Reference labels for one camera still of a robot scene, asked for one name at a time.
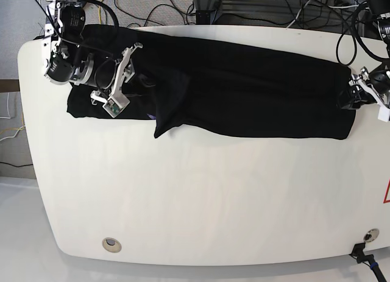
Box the black clamp with cable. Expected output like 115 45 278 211
349 242 387 282

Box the left table grommet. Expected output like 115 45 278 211
102 238 122 253

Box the black T-shirt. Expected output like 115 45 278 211
66 24 356 141

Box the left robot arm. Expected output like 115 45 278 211
338 0 389 111

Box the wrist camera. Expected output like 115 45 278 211
102 95 130 118
378 106 390 122

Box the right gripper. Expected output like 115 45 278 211
90 43 143 105

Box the aluminium frame post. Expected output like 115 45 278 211
193 0 222 25

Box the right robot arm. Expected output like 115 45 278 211
41 0 143 117

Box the white cable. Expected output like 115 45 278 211
285 0 357 29

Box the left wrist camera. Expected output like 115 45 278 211
378 106 390 122

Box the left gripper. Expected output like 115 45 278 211
338 66 389 110

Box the red warning sticker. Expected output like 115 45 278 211
383 181 390 203

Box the yellow cable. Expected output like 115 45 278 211
97 0 114 26

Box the right table grommet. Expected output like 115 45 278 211
364 228 380 242

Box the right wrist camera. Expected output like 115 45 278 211
102 95 130 118

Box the table grommet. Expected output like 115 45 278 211
102 238 122 253
364 228 380 242

